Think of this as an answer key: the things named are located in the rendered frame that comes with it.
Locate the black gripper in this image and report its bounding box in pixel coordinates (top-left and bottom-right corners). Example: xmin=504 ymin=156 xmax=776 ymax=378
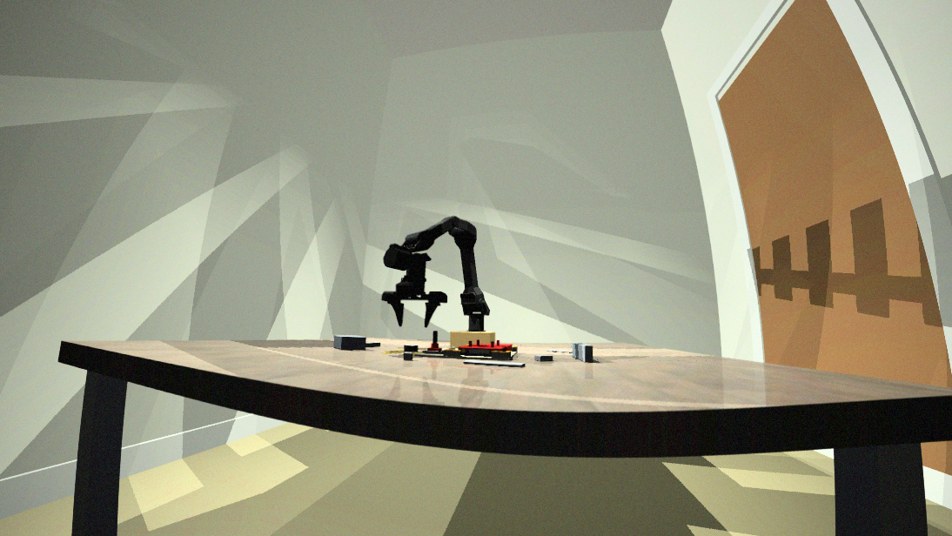
xmin=382 ymin=271 xmax=447 ymax=327

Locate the grey flat bar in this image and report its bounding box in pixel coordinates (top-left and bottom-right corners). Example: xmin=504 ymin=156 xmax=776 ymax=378
xmin=463 ymin=360 xmax=525 ymax=367

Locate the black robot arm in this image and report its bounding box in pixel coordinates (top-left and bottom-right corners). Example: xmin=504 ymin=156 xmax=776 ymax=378
xmin=383 ymin=216 xmax=490 ymax=332

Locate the red toy car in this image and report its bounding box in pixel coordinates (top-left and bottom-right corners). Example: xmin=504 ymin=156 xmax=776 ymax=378
xmin=458 ymin=339 xmax=513 ymax=357

